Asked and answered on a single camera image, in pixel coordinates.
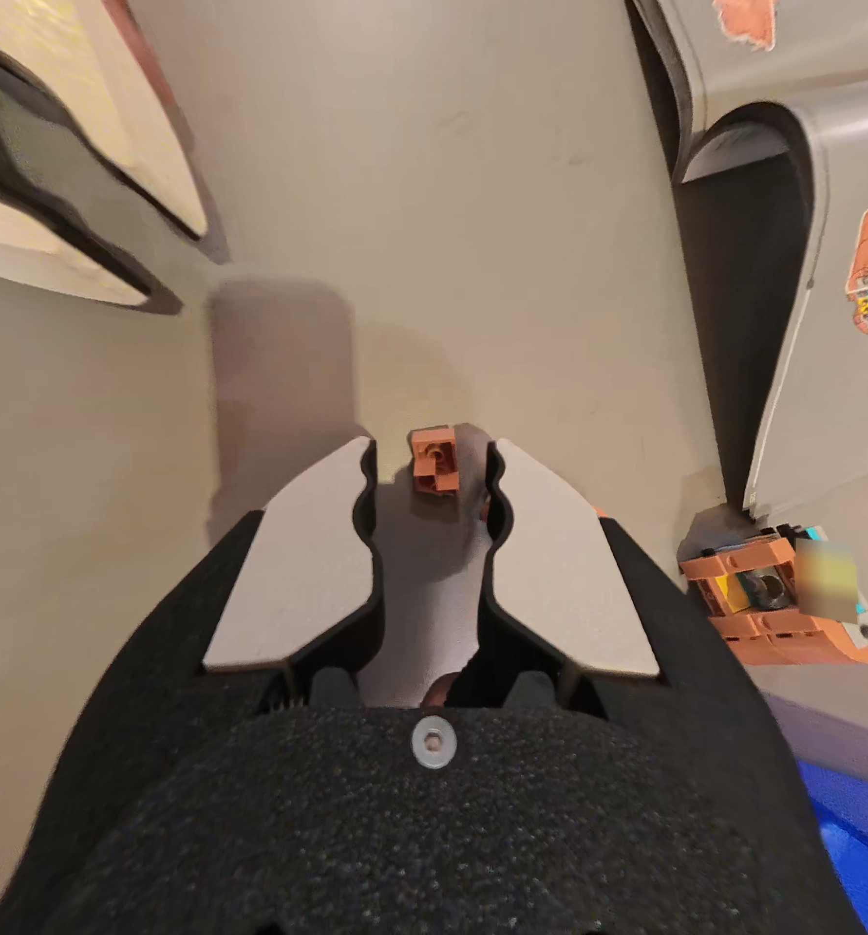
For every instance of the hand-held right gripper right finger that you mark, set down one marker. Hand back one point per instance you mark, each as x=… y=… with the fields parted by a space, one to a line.
x=573 y=584

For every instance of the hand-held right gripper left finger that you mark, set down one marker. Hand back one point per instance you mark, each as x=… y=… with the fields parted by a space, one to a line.
x=295 y=577

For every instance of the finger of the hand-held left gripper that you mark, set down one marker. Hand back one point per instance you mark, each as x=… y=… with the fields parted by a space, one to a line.
x=32 y=256
x=112 y=95

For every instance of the small brown angled brick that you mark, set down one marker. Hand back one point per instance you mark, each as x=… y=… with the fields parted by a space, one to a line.
x=434 y=460

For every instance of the grey instruction booklet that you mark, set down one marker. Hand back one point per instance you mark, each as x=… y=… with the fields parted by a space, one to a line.
x=843 y=365

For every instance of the blue plastic bin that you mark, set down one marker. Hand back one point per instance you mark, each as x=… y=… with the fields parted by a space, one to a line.
x=858 y=840

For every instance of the grey desk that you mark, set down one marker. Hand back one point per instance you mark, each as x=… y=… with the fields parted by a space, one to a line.
x=478 y=219

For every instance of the colourful brick model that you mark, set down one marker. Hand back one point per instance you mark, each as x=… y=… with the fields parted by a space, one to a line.
x=755 y=584

